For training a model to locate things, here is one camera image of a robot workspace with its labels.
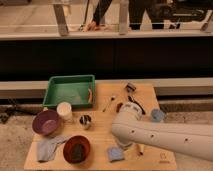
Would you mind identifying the wooden board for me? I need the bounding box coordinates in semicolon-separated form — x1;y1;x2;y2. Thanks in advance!
24;82;177;171

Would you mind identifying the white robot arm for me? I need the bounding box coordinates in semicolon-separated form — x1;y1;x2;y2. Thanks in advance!
111;102;213;161

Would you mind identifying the person in dark clothes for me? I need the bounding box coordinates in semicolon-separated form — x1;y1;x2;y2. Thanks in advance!
84;0;167;31

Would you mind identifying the black handled tool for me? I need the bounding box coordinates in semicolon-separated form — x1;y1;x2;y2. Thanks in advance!
128;96;146;115

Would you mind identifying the small blue cup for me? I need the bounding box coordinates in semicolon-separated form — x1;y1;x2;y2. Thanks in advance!
151;109;165;123

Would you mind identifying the blue sponge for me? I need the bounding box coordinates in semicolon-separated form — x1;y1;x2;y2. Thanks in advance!
107;147;125;162

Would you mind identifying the small dark metal object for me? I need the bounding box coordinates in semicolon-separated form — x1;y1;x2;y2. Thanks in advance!
125;83;136;93

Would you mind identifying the red bowl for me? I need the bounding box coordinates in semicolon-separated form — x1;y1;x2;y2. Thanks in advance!
63;135;90;164

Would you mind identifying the small metal cup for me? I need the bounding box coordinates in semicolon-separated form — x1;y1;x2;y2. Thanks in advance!
79;115;92;130

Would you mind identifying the corn cob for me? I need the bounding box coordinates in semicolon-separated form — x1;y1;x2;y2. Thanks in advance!
137;144;145;155

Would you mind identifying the white cup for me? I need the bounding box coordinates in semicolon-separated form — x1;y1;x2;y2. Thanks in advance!
56;102;73;122

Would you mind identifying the green plastic tray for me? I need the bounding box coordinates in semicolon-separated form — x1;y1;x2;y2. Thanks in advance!
43;75;95;109

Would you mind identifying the bunch of dark grapes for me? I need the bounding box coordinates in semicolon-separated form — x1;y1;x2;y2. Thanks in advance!
116;103;123;113

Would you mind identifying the purple bowl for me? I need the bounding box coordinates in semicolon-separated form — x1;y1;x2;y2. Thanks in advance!
32;109;62;136

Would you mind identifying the grey blue cloth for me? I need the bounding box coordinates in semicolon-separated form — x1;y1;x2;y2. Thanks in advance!
37;135;68;162

